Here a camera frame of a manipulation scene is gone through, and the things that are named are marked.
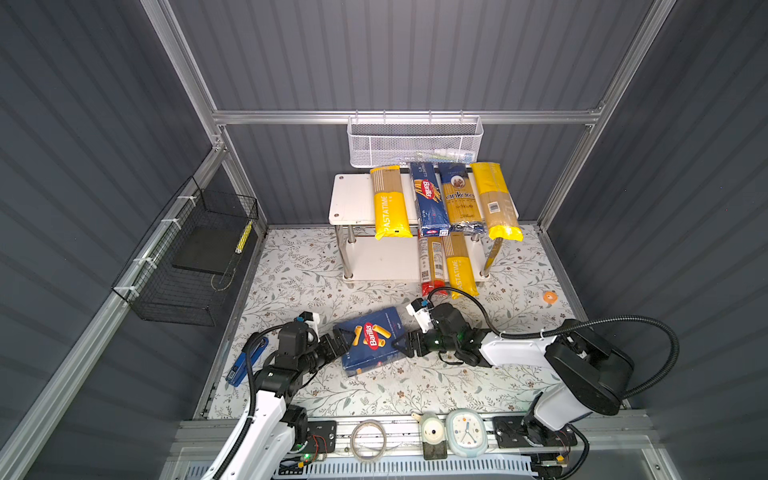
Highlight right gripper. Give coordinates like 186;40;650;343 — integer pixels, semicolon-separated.
390;325;458;357

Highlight blue Barilla rigatoni box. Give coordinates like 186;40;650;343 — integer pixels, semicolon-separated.
334;307;405;377

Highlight yellow Pastatime spaghetti bag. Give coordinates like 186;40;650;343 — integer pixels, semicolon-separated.
370;166;412;240
443;232;478;296

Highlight red-ended spaghetti bag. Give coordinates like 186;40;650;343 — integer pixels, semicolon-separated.
418;237;446;297

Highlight blue Barilla spaghetti box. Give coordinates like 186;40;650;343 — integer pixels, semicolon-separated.
409;162;451;237

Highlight dark blue spaghetti bag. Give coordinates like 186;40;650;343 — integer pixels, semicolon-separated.
438;163;484;234

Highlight yellow spaghetti bag with barcode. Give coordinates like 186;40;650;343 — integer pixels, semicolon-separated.
472;162;524;242

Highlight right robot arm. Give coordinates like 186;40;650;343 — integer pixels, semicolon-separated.
392;296;681;446

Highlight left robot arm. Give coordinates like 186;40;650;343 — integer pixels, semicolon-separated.
204;320;352;479

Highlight white two-tier shelf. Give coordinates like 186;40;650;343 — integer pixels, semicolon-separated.
329;173;504;282

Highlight mint alarm clock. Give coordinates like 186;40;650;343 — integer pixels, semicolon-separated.
445;409;488;458

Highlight blue stapler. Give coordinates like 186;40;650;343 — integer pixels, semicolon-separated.
225;337;269;387

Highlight yellow marker pen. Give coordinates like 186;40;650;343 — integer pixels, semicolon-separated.
234;220;253;255

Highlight orange round token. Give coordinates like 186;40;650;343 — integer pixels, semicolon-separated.
542;291;558;305

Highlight pens in white basket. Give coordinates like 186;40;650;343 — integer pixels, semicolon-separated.
415;148;477;164

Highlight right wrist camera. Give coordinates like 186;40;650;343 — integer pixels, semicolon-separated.
406;298;433;333

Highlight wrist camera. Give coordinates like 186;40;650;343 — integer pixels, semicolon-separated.
406;298;433;333
298;311;322;330

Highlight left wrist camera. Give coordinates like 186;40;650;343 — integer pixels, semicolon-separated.
298;311;322;330

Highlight black wire basket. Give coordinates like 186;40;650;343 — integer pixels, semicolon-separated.
113;180;260;327

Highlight white wire mesh basket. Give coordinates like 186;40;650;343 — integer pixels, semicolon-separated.
347;115;484;169

